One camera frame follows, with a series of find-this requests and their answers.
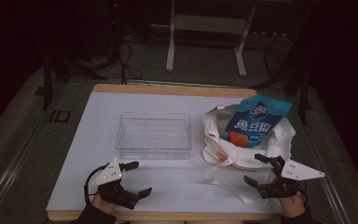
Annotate clear plastic box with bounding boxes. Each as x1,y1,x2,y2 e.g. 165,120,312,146
115,111,194,161

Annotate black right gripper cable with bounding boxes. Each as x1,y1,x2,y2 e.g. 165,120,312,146
297,180,310,207

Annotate black floor cables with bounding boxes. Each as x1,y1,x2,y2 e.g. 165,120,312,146
117,18,151,86

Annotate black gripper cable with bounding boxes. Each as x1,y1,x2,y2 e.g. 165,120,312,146
297,180,310,207
83,162,110,206

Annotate blue snack packet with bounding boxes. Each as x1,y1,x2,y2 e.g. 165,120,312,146
220,94,293,149

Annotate black floor bracket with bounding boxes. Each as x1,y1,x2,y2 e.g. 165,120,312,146
48,109,72,123

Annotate metal floor rail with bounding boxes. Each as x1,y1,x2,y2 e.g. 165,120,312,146
295,108,352,224
0,118,49,224

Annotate white cloth tote bag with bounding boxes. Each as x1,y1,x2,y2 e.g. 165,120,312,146
201,104,296,206

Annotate person's right hand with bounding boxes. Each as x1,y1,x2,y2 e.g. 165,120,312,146
278,193,307,218

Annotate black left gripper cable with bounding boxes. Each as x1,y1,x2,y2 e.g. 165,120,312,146
83,162,110,206

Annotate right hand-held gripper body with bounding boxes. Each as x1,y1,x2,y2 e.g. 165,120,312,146
257,155,326,200

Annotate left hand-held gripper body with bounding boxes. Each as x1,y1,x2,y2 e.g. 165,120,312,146
89,160,139,210

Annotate black tripod stand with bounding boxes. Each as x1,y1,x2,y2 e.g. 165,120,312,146
35,0,108,111
251,31,314,125

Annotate white metal table frame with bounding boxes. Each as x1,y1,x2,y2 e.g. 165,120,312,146
150,0,257,77

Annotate person's left hand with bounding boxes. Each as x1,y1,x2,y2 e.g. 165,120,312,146
90,194,117,216

